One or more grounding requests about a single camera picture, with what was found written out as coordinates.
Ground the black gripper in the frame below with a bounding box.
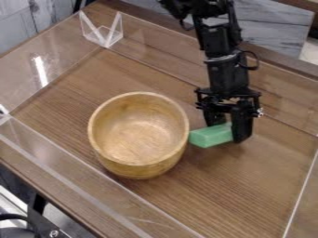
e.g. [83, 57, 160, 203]
[195, 55, 262, 143]

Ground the green rectangular block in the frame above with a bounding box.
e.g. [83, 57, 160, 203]
[188, 123, 234, 148]

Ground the brown wooden bowl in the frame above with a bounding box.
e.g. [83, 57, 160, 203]
[87, 91, 190, 179]

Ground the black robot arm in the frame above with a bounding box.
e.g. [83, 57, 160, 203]
[158, 0, 262, 143]

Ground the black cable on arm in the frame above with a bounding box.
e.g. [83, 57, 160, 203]
[236, 49, 260, 72]

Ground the clear acrylic corner bracket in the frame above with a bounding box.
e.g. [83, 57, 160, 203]
[79, 11, 123, 48]

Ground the clear acrylic tray wall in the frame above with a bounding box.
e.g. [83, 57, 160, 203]
[0, 112, 200, 238]

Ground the black table leg frame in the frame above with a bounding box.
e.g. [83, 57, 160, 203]
[0, 192, 72, 238]

